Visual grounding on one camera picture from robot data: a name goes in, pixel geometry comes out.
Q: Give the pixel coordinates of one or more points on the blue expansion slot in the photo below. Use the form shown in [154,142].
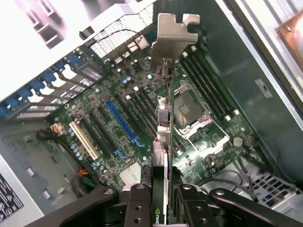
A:
[120,120]

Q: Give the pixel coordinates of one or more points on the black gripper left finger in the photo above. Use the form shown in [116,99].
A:
[137,208]

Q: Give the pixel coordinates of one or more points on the coin cell battery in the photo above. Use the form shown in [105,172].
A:
[237,141]

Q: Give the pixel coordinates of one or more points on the white expansion slot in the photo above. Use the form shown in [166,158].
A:
[84,139]

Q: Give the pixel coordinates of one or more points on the perforated metal drive cage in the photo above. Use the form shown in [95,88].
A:
[267,186]

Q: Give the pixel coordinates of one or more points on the grey plastic parts rack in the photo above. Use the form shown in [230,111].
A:
[47,30]

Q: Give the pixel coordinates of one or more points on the CPU socket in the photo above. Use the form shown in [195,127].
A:
[189,108]

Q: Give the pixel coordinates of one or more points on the black chassis switch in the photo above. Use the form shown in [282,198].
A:
[87,32]

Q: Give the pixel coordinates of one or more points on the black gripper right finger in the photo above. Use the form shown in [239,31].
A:
[191,208]

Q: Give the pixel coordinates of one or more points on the black open PC case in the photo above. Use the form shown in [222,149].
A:
[236,59]

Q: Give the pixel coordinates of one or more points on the green motherboard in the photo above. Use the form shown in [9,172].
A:
[106,80]

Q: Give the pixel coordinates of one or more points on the metal socket cover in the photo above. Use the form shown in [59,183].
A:
[213,139]

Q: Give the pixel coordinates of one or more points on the grey power supply unit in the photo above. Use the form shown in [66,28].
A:
[14,189]

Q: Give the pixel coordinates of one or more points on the silver chipset heat sink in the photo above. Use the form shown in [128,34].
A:
[130,173]

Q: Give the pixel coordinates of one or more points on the black RAM slot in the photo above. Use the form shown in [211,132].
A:
[206,88]
[211,84]
[201,91]
[217,80]

